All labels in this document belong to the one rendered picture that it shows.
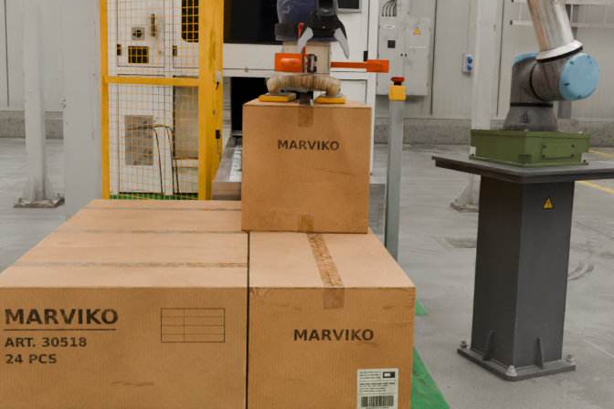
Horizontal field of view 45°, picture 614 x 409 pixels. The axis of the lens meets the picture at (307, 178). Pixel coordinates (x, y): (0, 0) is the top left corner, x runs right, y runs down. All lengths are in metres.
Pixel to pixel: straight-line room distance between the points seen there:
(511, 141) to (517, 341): 0.71
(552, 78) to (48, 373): 1.75
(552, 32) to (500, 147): 0.42
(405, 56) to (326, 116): 9.53
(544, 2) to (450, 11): 9.76
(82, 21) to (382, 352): 2.43
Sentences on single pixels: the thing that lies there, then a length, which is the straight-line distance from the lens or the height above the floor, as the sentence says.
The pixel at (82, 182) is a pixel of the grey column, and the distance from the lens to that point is 3.78.
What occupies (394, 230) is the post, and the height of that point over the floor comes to 0.30.
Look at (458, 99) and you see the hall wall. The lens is 12.31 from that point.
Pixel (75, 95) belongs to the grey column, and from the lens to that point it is 3.75.
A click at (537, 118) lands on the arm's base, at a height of 0.91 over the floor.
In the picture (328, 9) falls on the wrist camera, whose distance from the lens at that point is 2.14.
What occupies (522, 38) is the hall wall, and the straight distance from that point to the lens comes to 12.65.
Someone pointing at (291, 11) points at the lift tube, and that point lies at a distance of 2.56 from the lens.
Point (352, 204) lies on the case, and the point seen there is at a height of 0.64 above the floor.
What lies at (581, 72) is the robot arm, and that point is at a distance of 2.57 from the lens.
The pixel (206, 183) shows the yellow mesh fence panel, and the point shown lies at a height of 0.49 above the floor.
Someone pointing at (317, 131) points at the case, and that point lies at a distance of 2.30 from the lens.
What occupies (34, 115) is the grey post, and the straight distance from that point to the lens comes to 6.00.
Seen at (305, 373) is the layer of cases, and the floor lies 0.33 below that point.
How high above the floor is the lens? 1.03
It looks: 8 degrees down
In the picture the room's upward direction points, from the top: 1 degrees clockwise
